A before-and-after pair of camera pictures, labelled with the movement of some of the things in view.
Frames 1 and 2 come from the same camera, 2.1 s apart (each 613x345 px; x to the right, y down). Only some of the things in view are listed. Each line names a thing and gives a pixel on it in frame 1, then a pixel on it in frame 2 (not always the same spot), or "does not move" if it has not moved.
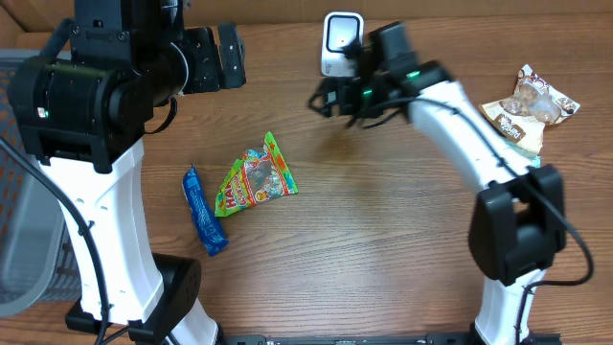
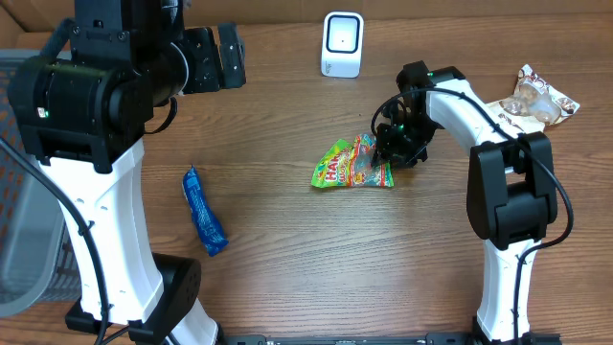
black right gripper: [344, 103] -> [390, 151]
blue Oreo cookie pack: [203, 213] does not move
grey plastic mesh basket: [38, 266] does not move
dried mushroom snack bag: [522, 116] does not move
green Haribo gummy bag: [261, 175] -> [347, 165]
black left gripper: [204, 45] does not move
